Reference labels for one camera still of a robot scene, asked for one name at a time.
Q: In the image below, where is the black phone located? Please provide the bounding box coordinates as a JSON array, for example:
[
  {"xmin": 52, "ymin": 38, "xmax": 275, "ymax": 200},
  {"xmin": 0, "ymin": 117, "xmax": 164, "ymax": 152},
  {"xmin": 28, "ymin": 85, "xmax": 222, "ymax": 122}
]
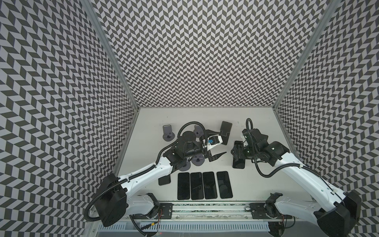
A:
[
  {"xmin": 202, "ymin": 172, "xmax": 218, "ymax": 199},
  {"xmin": 231, "ymin": 141, "xmax": 246, "ymax": 169},
  {"xmin": 217, "ymin": 171, "xmax": 233, "ymax": 199}
]

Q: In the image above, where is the black phone stand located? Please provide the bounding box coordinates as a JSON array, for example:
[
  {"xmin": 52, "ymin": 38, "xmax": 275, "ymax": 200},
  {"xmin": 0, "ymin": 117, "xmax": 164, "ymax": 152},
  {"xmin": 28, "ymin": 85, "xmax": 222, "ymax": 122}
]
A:
[{"xmin": 177, "ymin": 172, "xmax": 190, "ymax": 200}]

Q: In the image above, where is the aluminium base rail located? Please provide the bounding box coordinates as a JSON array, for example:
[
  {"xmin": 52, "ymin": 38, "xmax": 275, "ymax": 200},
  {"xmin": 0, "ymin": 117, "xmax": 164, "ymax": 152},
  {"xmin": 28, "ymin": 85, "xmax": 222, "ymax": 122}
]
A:
[{"xmin": 130, "ymin": 201, "xmax": 297, "ymax": 221}]

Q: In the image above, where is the grey stand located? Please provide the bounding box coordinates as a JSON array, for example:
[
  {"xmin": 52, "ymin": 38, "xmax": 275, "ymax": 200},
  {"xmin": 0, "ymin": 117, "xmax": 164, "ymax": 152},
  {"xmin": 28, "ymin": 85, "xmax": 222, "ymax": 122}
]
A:
[
  {"xmin": 193, "ymin": 124, "xmax": 204, "ymax": 138},
  {"xmin": 191, "ymin": 154, "xmax": 205, "ymax": 166},
  {"xmin": 179, "ymin": 162, "xmax": 191, "ymax": 172},
  {"xmin": 162, "ymin": 124, "xmax": 175, "ymax": 142}
]

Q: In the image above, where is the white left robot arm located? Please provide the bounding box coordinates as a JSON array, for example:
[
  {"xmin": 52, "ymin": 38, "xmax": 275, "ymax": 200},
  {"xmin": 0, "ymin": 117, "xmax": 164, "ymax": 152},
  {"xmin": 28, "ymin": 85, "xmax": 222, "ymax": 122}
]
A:
[{"xmin": 84, "ymin": 131, "xmax": 224, "ymax": 227}]

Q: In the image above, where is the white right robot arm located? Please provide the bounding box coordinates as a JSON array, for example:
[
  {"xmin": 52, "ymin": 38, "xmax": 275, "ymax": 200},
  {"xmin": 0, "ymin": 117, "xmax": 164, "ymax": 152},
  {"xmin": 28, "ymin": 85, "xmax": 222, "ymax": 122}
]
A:
[{"xmin": 231, "ymin": 128, "xmax": 362, "ymax": 237}]

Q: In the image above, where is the purple phone stand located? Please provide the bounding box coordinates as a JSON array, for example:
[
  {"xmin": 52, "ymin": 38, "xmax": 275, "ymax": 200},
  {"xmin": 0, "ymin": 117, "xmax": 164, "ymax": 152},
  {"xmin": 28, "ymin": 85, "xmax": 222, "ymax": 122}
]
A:
[{"xmin": 190, "ymin": 172, "xmax": 204, "ymax": 200}]

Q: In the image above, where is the phone reflecting pattern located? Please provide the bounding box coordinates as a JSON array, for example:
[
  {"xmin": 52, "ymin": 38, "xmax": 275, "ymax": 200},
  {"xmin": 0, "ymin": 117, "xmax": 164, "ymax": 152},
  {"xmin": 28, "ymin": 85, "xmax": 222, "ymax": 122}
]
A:
[{"xmin": 159, "ymin": 174, "xmax": 171, "ymax": 186}]

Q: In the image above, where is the grey stand far left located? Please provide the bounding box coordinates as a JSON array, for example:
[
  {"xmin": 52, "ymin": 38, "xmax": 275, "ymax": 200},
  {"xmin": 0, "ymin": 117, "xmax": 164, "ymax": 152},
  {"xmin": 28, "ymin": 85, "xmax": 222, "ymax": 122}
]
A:
[{"xmin": 162, "ymin": 124, "xmax": 175, "ymax": 142}]

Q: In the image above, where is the black stand back right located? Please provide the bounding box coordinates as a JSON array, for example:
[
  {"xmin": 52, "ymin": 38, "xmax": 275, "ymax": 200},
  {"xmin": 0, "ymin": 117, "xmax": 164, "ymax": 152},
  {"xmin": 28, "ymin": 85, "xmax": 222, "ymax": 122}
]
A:
[{"xmin": 219, "ymin": 121, "xmax": 233, "ymax": 145}]

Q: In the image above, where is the grey stand back centre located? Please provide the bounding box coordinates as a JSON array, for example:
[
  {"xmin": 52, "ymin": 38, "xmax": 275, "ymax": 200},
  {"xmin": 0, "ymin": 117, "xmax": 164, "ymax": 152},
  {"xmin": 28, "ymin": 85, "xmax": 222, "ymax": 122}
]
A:
[{"xmin": 193, "ymin": 124, "xmax": 204, "ymax": 138}]

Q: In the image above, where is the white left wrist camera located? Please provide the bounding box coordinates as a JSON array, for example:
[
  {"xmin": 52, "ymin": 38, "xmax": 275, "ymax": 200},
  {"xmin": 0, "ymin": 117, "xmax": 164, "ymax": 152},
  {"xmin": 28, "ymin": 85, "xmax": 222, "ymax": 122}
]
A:
[{"xmin": 206, "ymin": 135, "xmax": 223, "ymax": 151}]

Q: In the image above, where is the grey stand front right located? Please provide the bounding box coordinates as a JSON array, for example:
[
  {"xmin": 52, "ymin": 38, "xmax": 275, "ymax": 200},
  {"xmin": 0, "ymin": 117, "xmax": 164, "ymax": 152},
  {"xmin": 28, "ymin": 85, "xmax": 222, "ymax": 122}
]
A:
[{"xmin": 191, "ymin": 154, "xmax": 205, "ymax": 166}]

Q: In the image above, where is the white ventilation grille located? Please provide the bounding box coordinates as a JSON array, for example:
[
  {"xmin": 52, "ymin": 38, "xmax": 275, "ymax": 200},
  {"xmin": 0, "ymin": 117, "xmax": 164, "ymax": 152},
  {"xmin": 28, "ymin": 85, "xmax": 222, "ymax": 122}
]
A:
[{"xmin": 98, "ymin": 221, "xmax": 269, "ymax": 234}]

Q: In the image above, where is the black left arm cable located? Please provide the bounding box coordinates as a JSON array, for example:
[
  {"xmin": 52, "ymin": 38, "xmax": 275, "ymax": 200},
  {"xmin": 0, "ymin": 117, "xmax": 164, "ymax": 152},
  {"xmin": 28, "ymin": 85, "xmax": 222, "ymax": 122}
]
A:
[{"xmin": 82, "ymin": 120, "xmax": 209, "ymax": 223}]

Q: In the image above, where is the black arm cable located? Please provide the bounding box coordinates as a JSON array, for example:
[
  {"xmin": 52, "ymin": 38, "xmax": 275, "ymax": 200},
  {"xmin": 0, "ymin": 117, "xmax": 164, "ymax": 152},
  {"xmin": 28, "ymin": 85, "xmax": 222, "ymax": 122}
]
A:
[
  {"xmin": 245, "ymin": 118, "xmax": 320, "ymax": 179},
  {"xmin": 82, "ymin": 120, "xmax": 209, "ymax": 223}
]

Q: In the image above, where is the grey stand front left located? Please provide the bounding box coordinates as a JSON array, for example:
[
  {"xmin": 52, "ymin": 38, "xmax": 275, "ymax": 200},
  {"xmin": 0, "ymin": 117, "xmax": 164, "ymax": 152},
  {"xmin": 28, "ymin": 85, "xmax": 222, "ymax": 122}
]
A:
[{"xmin": 179, "ymin": 162, "xmax": 191, "ymax": 172}]

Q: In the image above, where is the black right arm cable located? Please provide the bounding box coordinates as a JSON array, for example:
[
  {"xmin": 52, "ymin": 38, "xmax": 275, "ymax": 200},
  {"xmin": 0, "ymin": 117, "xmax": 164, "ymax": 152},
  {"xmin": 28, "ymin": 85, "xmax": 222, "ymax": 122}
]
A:
[{"xmin": 245, "ymin": 118, "xmax": 320, "ymax": 179}]

